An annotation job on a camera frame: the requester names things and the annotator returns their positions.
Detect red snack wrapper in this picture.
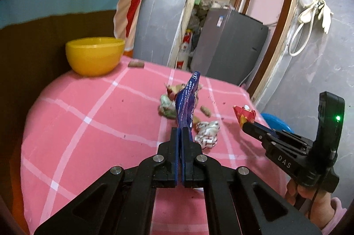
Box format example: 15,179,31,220
233,105,256,128

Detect white red patterned wrapper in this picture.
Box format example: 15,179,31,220
194,121,220,149

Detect blue snack wrapper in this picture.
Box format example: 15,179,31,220
175,71,200,129

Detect silver foil wrapper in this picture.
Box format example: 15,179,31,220
158,94,176,119

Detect small brown food scrap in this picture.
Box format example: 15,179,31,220
200,106,212,118

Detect brown paper scrap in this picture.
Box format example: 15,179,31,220
165,83,185,101

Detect person's right hand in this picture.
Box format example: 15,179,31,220
284,179,335,229

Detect blue plastic bucket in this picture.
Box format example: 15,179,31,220
261,113,293,133

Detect pink checked tablecloth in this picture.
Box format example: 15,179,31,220
20,57,286,234

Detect grey washing machine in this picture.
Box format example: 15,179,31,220
190,8,269,85

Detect white rubber gloves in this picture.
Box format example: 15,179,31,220
298,0,333,34

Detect brown cork piece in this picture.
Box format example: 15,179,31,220
128,61,145,68

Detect yellow plastic bowl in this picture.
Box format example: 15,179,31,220
65,37,125,77

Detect white hose loop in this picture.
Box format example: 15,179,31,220
288,6,317,57

